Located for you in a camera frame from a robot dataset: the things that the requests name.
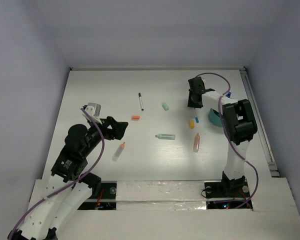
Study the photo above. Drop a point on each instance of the aluminium rail right edge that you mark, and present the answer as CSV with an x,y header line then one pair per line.
x,y
274,171

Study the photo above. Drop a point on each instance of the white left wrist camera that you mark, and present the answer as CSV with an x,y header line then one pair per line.
x,y
93,109

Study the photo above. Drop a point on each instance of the purple thin marker pen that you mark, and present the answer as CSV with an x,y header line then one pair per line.
x,y
141,102

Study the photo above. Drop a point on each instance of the yellow orange eraser cap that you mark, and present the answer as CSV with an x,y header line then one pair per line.
x,y
191,124

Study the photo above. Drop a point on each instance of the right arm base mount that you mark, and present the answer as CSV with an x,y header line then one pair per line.
x,y
219,198

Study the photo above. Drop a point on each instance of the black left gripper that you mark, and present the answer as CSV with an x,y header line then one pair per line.
x,y
118,128

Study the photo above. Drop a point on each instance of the pink orange pencil-shaped case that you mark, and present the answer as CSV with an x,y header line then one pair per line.
x,y
196,144

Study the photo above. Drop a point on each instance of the mint green eraser cap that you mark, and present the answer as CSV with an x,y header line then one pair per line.
x,y
165,106

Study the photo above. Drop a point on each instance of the orange tip clear pencil case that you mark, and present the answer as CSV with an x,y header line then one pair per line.
x,y
118,152

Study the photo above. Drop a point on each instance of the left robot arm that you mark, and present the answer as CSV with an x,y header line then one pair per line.
x,y
68,185

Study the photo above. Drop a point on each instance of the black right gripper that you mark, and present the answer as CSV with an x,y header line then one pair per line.
x,y
191,103

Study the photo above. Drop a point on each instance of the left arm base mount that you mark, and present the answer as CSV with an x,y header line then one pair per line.
x,y
105,199

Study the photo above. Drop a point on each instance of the green pencil-shaped clear case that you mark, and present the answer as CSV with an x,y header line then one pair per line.
x,y
166,136

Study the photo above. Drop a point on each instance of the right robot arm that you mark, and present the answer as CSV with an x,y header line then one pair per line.
x,y
239,126

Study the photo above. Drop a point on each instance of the teal round organizer container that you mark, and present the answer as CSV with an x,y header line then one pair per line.
x,y
214,118

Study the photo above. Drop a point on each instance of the small orange eraser cap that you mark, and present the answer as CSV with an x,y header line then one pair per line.
x,y
135,117

